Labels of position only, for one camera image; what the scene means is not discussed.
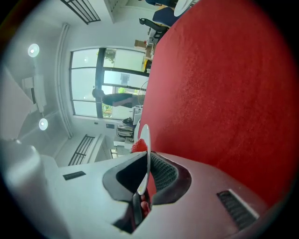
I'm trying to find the wire chair with floral cushion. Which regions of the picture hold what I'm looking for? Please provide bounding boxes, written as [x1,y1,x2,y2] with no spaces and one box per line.
[136,80,148,107]

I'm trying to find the black office chair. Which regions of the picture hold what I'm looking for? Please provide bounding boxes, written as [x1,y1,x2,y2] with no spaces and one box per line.
[139,18,170,40]

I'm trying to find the white pipes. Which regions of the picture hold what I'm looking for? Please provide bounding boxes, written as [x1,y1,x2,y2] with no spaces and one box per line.
[55,22,73,140]

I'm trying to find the round white side table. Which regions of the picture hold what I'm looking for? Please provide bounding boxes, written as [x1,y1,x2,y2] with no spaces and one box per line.
[174,0,199,17]

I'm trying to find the white round plate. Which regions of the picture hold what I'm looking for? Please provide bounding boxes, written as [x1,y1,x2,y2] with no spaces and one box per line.
[136,124,151,196]

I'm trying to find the large glass door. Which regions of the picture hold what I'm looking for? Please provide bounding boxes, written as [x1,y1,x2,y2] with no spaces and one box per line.
[70,48,150,120]

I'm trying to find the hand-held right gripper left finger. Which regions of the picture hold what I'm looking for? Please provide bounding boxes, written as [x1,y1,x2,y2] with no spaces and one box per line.
[43,151,149,239]

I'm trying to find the red strawberry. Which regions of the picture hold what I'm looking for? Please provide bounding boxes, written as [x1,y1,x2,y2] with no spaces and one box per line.
[131,138,148,154]

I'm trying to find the black ceiling grille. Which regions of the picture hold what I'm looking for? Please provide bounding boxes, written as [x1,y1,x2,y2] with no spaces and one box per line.
[68,134,95,167]
[61,0,101,25]

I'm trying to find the blue chair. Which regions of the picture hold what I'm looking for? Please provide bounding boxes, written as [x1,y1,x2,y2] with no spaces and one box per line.
[153,7,182,28]

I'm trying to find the white ceiling unit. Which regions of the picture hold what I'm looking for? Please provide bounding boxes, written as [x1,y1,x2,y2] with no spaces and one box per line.
[22,74,45,114]

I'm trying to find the round ceiling lamp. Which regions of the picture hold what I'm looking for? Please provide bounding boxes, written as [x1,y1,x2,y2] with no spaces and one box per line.
[38,118,49,131]
[28,43,40,58]

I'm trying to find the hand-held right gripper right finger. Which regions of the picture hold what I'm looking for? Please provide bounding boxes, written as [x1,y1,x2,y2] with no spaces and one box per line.
[134,151,269,239]

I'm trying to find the red cloth covered table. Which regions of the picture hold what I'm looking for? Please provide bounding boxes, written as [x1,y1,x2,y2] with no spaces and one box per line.
[139,0,297,209]

